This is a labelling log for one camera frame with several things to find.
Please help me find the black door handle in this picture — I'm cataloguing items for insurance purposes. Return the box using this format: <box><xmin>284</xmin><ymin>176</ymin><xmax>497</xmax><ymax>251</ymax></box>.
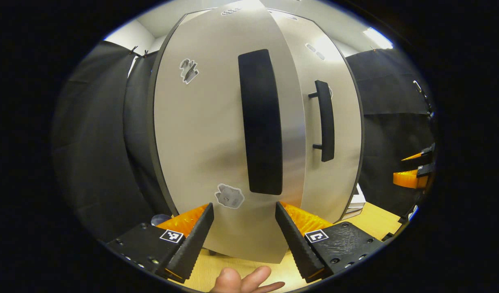
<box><xmin>238</xmin><ymin>49</ymin><xmax>283</xmax><ymax>196</ymax></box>
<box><xmin>309</xmin><ymin>80</ymin><xmax>335</xmax><ymax>162</ymax></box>

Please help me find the white grey shoe cabinet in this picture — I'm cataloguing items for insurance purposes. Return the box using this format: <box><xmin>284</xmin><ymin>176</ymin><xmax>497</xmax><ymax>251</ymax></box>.
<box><xmin>148</xmin><ymin>0</ymin><xmax>366</xmax><ymax>264</ymax></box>

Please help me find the black backdrop cloth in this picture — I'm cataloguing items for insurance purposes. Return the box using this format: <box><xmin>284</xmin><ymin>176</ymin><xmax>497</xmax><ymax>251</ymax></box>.
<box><xmin>52</xmin><ymin>41</ymin><xmax>179</xmax><ymax>241</ymax></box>
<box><xmin>345</xmin><ymin>49</ymin><xmax>436</xmax><ymax>216</ymax></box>

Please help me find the grey book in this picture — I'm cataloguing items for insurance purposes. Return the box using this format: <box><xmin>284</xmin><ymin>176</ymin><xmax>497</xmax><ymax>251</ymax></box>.
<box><xmin>342</xmin><ymin>206</ymin><xmax>364</xmax><ymax>220</ymax></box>

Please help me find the ceiling light panel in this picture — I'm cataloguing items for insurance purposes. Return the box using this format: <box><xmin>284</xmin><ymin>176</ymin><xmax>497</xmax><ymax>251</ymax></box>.
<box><xmin>363</xmin><ymin>27</ymin><xmax>394</xmax><ymax>50</ymax></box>

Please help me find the white shoe cabinet door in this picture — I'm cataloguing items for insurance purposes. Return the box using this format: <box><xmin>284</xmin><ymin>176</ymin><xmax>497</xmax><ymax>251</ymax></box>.
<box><xmin>148</xmin><ymin>0</ymin><xmax>307</xmax><ymax>264</ymax></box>
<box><xmin>266</xmin><ymin>8</ymin><xmax>364</xmax><ymax>224</ymax></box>

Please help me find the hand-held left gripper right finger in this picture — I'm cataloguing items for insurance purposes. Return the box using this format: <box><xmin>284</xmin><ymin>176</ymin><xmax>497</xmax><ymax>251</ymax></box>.
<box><xmin>275</xmin><ymin>201</ymin><xmax>384</xmax><ymax>283</ymax></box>

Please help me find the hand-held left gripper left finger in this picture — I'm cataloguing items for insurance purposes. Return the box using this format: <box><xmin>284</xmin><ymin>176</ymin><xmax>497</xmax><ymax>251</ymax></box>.
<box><xmin>105</xmin><ymin>203</ymin><xmax>214</xmax><ymax>284</ymax></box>

